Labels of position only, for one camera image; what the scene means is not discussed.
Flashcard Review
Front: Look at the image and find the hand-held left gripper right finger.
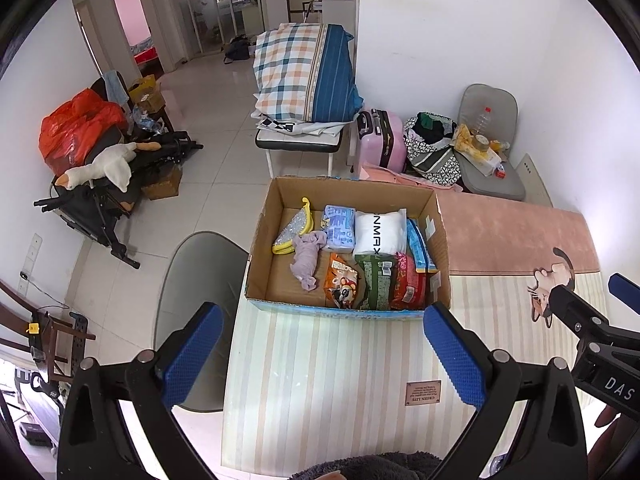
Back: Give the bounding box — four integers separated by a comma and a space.
422, 301, 588, 480

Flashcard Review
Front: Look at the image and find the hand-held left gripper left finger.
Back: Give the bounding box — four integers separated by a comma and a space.
57, 301, 224, 480

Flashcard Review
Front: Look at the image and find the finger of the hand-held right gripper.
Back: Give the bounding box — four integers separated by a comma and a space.
607, 272, 640, 314
550, 285, 640, 356

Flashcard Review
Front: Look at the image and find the red snack packet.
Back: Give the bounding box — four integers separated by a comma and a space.
390, 252, 429, 310

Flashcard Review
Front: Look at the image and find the green snack packet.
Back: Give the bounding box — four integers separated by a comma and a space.
354, 253, 397, 311

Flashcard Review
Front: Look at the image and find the blue stick snack packet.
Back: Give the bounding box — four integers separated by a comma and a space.
406, 218, 437, 273

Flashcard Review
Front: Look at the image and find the orange panda snack packet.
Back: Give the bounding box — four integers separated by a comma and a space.
324, 253, 366, 309

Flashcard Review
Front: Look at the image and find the white soft packet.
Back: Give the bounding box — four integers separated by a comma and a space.
352, 208, 408, 256

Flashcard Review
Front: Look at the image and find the purple cloth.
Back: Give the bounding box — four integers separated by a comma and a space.
291, 230, 329, 292

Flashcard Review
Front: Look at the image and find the silver glitter pouch yellow trim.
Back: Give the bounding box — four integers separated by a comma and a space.
271, 198, 314, 256

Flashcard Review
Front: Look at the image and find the blue tissue pack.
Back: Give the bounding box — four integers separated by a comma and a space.
320, 204, 357, 253

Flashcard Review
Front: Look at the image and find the person's right hand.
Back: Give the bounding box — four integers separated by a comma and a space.
590, 401, 640, 463

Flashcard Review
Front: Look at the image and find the grey chair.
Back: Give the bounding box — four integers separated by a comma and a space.
154, 231, 251, 413
452, 84, 527, 202

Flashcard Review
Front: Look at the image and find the grey fleece garment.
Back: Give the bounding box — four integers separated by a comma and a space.
300, 452, 442, 480

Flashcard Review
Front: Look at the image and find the white board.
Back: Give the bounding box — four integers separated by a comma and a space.
515, 154, 554, 207

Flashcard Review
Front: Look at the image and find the dark wooden chair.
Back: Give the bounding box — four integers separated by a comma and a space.
0, 280, 96, 386

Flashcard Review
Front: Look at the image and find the black folded equipment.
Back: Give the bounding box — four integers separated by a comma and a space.
34, 130, 205, 270

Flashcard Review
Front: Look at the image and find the brown cardboard box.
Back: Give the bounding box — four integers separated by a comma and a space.
141, 165, 183, 201

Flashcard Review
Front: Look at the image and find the white flat packet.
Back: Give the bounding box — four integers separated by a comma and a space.
465, 150, 503, 176

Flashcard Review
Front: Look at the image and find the black white patterned bag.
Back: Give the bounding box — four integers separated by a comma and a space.
402, 111, 463, 188

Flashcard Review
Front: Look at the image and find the yellow plastic bag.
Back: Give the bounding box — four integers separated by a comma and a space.
452, 125, 485, 157

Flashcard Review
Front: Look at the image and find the white goose plush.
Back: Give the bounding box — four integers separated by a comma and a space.
55, 141, 162, 193

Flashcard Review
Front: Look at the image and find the clear plastic bottle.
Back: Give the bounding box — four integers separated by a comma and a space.
472, 106, 494, 147

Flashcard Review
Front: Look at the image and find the pink suitcase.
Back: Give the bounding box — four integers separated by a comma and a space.
350, 108, 407, 173

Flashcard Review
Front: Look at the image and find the red plastic bag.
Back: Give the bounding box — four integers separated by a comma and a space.
39, 88, 128, 176

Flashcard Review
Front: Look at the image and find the yellow cardboard box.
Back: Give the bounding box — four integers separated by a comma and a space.
129, 75, 166, 113

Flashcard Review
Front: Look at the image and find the light blue cloth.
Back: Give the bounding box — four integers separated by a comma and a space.
102, 70, 130, 106

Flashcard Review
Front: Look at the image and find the plaid folded bedding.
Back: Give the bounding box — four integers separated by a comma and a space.
251, 22, 363, 123

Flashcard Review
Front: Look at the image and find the black backpack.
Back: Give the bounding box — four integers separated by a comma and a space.
222, 35, 251, 65

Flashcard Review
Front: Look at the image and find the white cabinet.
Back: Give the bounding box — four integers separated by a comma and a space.
321, 0, 357, 28

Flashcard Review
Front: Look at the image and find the white wall outlet strip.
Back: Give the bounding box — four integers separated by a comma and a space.
17, 232, 43, 296

